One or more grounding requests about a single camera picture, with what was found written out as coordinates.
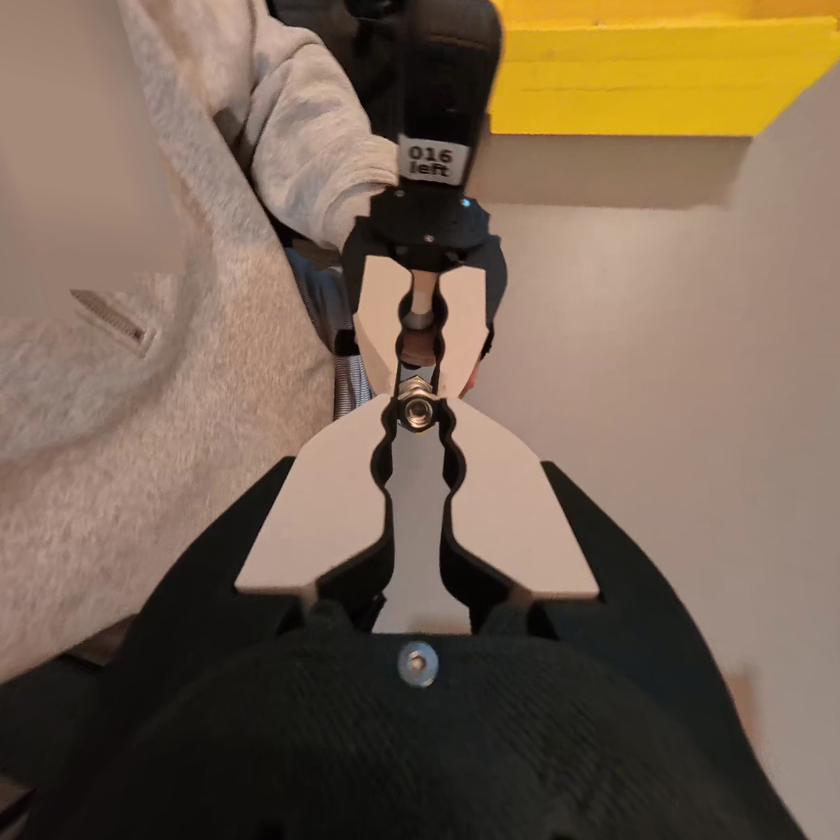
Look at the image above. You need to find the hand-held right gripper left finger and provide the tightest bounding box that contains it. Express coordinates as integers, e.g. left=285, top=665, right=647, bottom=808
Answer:
left=233, top=394, right=403, bottom=599

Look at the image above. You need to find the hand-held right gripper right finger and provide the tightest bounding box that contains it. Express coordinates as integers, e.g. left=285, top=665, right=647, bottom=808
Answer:
left=436, top=395, right=601, bottom=601

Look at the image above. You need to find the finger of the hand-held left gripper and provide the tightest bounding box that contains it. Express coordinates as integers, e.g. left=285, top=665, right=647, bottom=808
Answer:
left=353, top=255, right=414, bottom=399
left=430, top=264, right=490, bottom=401

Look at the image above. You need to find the silver hex bolt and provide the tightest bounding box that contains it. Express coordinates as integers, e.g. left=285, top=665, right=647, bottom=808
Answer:
left=397, top=374, right=437, bottom=427

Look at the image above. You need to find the person's left forearm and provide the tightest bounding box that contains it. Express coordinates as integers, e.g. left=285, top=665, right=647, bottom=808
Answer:
left=210, top=0, right=401, bottom=253

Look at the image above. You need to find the grey desk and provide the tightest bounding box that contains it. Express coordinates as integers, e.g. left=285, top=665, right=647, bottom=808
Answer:
left=371, top=66, right=840, bottom=840

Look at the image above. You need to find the person's left hand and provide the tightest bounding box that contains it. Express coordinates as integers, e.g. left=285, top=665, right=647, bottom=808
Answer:
left=398, top=331, right=441, bottom=370

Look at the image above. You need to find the striped grey shirt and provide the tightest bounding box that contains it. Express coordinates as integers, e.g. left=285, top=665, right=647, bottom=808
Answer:
left=285, top=248, right=376, bottom=422

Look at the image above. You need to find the person in grey hoodie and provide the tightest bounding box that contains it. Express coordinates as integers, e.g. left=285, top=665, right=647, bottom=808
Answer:
left=0, top=0, right=342, bottom=686

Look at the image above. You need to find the yellow plastic bin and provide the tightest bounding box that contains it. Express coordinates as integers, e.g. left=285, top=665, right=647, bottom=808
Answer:
left=486, top=0, right=840, bottom=139

